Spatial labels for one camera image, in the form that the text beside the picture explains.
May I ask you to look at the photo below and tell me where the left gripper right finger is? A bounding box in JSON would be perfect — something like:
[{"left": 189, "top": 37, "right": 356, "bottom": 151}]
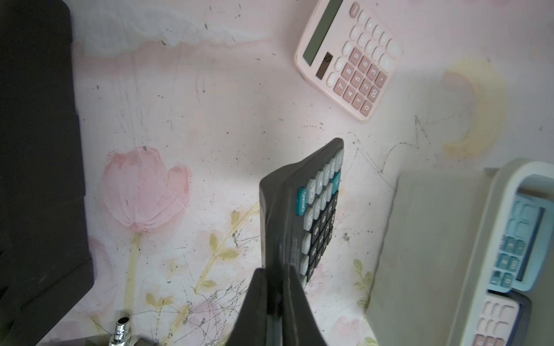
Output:
[{"left": 282, "top": 265, "right": 327, "bottom": 346}]

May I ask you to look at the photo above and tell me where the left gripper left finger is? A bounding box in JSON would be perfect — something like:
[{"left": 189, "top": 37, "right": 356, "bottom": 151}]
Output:
[{"left": 226, "top": 268, "right": 268, "bottom": 346}]

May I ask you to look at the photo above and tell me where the small black calculator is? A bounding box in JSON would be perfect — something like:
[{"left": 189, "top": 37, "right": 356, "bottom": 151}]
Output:
[{"left": 259, "top": 138, "right": 345, "bottom": 291}]

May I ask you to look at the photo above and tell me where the white plastic storage box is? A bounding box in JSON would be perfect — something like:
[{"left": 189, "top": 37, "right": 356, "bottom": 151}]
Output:
[{"left": 366, "top": 158, "right": 553, "bottom": 345}]

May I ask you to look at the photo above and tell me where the pink calculator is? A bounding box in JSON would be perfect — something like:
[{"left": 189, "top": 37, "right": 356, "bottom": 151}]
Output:
[
  {"left": 472, "top": 293, "right": 519, "bottom": 346},
  {"left": 294, "top": 0, "right": 403, "bottom": 123}
]

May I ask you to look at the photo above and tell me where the small blue calculator back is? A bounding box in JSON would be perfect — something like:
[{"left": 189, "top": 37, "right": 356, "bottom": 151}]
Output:
[{"left": 489, "top": 193, "right": 553, "bottom": 294}]

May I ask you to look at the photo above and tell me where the metal clamp tool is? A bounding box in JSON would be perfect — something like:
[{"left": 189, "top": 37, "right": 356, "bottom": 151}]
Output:
[{"left": 108, "top": 317, "right": 157, "bottom": 346}]

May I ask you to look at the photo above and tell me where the yellow black toolbox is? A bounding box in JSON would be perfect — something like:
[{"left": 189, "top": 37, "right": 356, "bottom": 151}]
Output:
[{"left": 1, "top": 1, "right": 94, "bottom": 345}]

